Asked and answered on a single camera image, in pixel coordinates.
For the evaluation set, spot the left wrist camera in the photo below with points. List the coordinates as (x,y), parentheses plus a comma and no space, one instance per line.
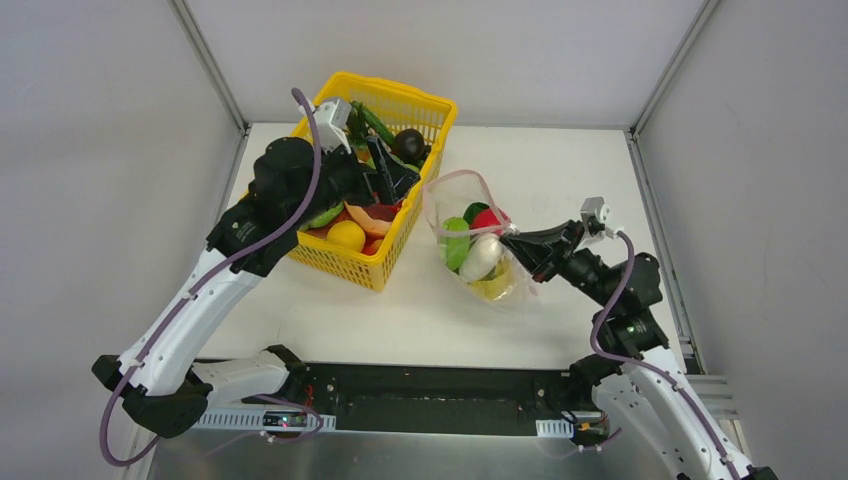
(331,118)

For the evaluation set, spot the dark purple eggplant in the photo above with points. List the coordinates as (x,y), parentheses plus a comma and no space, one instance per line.
(410,147)

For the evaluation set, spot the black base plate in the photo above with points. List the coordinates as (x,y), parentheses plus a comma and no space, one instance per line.
(440,400)

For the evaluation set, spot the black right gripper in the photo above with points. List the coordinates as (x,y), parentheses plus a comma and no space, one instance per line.
(556,245)

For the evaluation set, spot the clear zip top bag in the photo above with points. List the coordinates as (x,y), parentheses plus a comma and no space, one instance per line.
(448,196)

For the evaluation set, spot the yellow napa cabbage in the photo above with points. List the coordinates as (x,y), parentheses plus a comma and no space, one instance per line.
(500,283)

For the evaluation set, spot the yellow plastic basket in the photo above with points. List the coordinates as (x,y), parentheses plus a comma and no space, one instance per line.
(371,252)

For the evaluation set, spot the green cucumber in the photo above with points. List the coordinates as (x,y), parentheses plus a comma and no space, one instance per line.
(325,218)

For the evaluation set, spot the aluminium frame rail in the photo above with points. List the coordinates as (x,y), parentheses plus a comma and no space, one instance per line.
(285,420)

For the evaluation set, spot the green leaf vegetable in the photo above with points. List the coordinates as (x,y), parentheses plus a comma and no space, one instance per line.
(454,250)

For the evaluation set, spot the white radish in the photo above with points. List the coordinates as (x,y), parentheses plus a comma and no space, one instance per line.
(484,255)

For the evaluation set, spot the yellow lemon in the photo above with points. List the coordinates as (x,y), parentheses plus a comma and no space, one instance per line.
(347,234)

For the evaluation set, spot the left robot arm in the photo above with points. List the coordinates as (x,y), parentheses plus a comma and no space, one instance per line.
(159,381)

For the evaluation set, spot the green white bok choy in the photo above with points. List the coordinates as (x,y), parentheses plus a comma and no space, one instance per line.
(473,210)

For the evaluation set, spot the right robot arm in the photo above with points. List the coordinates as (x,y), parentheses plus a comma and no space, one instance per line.
(649,358)

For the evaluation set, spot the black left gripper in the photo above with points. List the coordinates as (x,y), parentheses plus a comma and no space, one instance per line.
(361,171)

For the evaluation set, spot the red apple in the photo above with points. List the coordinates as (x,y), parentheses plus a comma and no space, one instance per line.
(490,221)

